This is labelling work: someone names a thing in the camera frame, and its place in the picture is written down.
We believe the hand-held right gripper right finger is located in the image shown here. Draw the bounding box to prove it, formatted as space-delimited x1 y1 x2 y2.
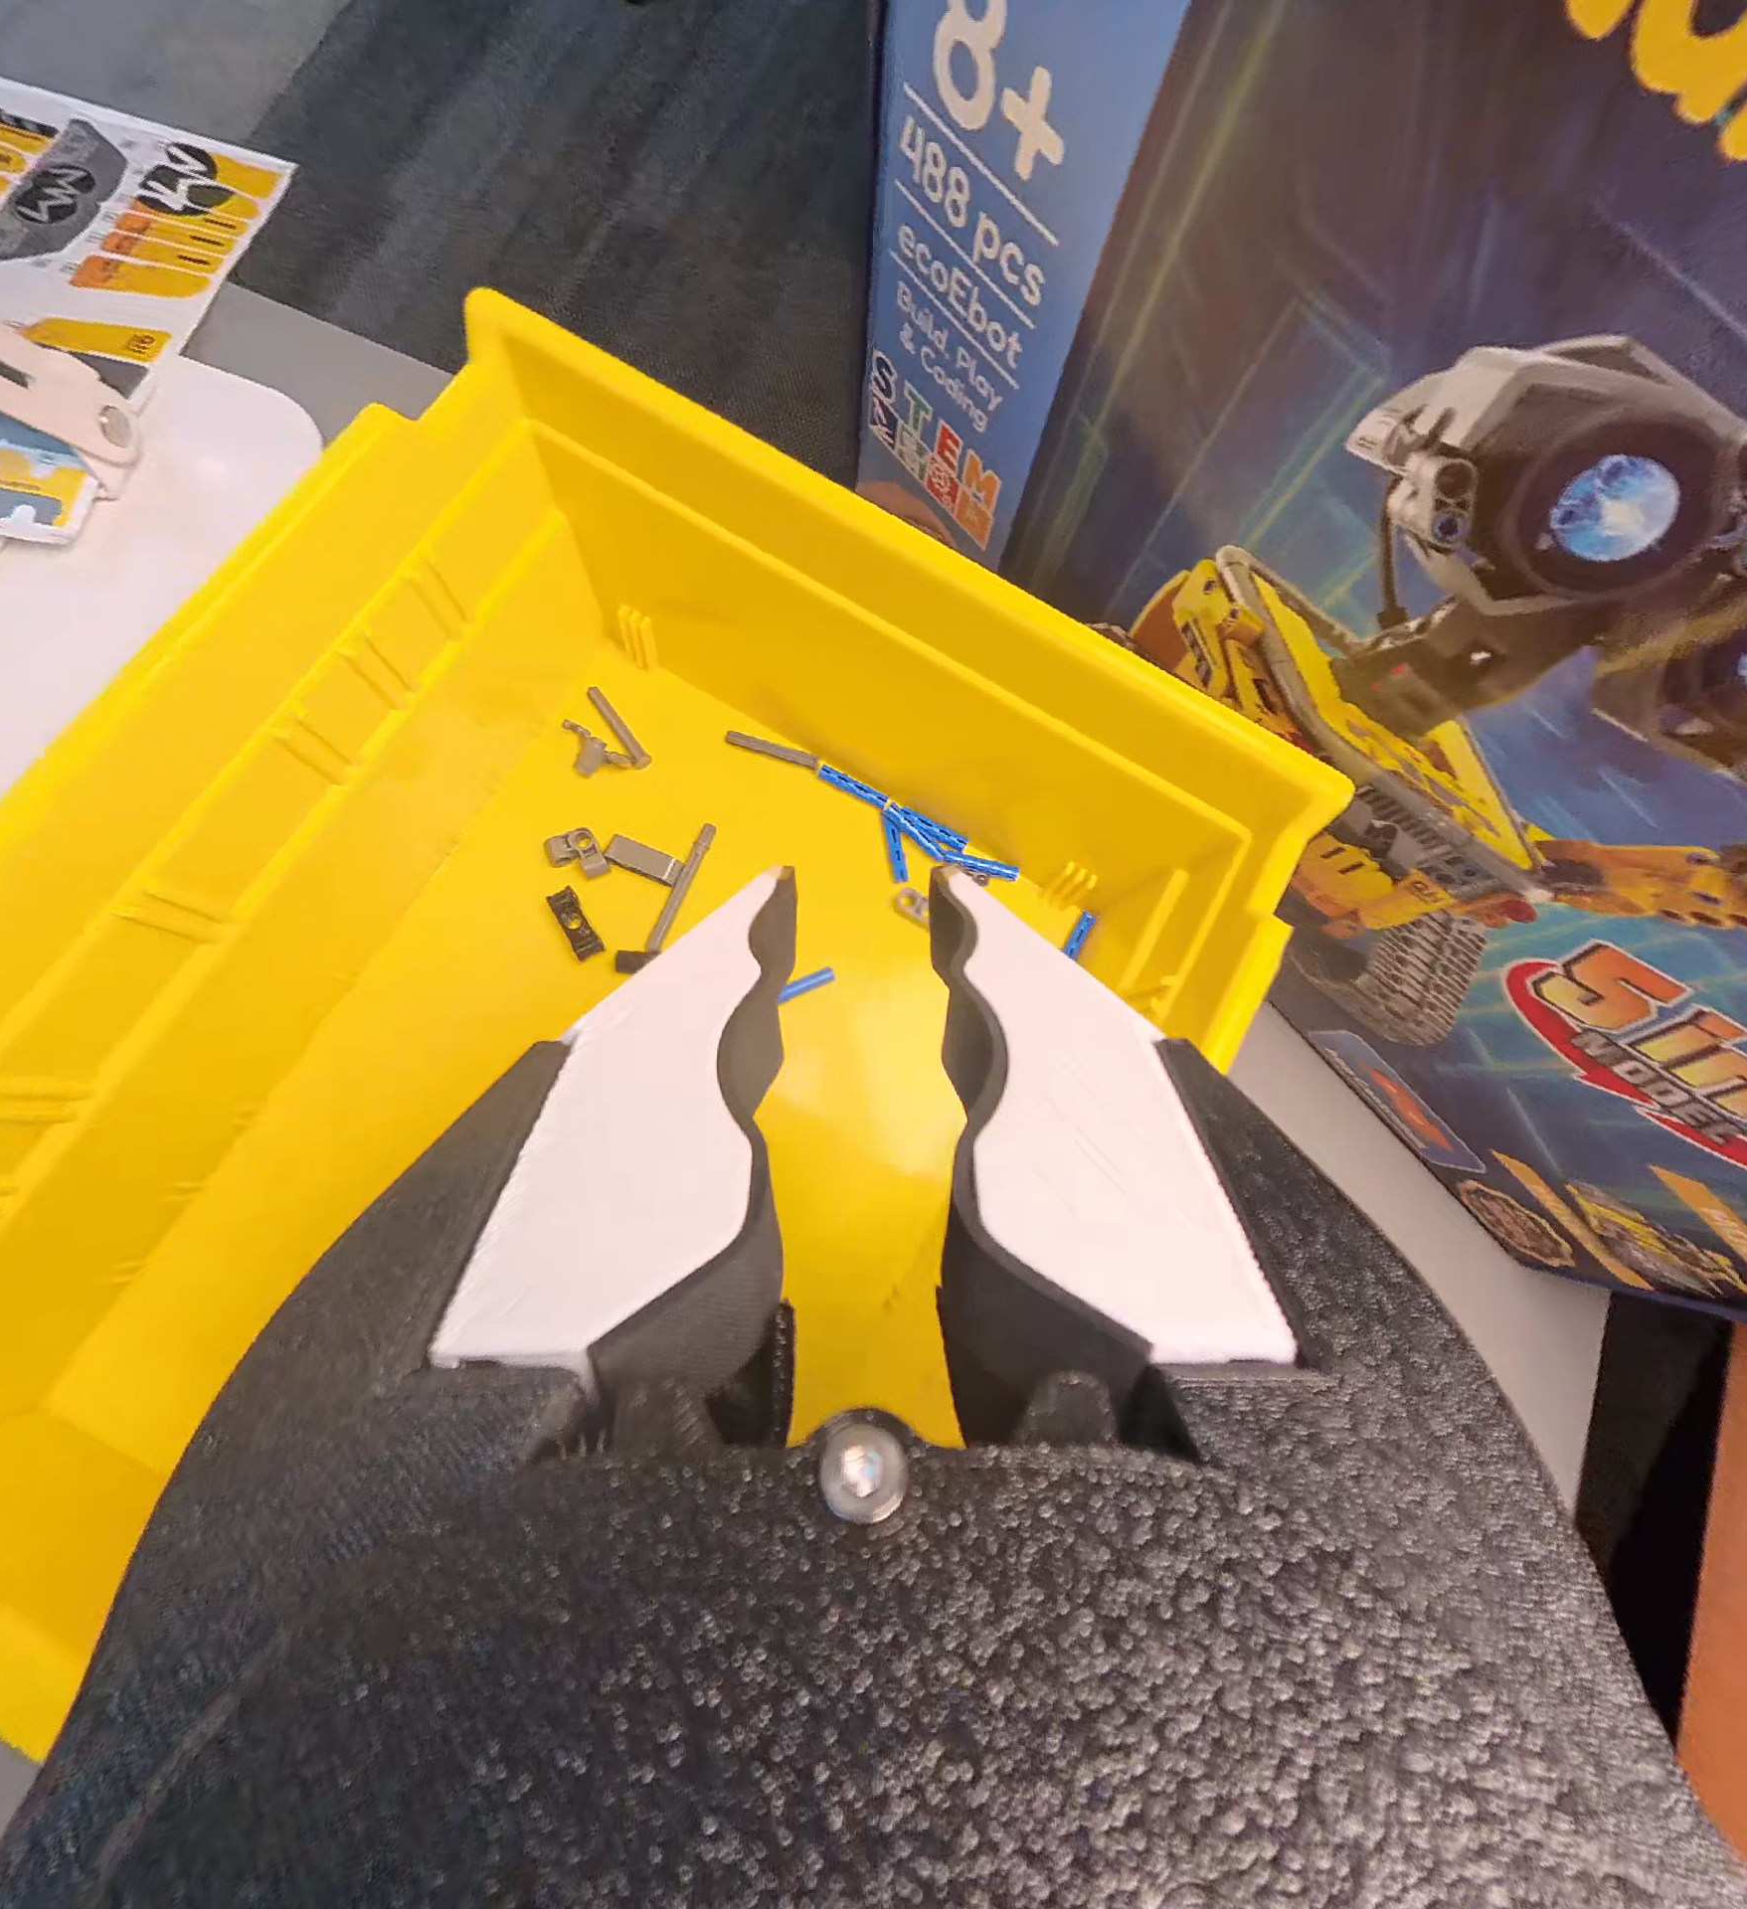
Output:
929 865 1301 1371

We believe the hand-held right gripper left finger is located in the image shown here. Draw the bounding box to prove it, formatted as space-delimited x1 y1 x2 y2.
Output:
430 865 800 1374

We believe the yellow plastic bin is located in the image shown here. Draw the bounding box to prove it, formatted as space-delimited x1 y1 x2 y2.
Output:
0 286 1356 1762

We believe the grey desk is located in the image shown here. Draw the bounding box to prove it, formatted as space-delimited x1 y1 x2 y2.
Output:
0 274 1612 1909

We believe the white desk stand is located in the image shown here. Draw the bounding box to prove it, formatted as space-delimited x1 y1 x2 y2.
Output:
0 274 326 830

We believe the long grey stop axle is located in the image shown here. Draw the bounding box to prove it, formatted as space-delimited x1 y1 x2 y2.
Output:
641 824 719 957

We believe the cluster of blue pins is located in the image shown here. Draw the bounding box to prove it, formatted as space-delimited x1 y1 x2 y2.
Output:
785 759 1100 1004

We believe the blue-grey toy box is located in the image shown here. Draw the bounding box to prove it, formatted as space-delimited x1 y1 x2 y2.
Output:
858 0 1747 1335

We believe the yellow grey instruction booklet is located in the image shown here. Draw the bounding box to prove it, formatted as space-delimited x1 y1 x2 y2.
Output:
0 52 296 545

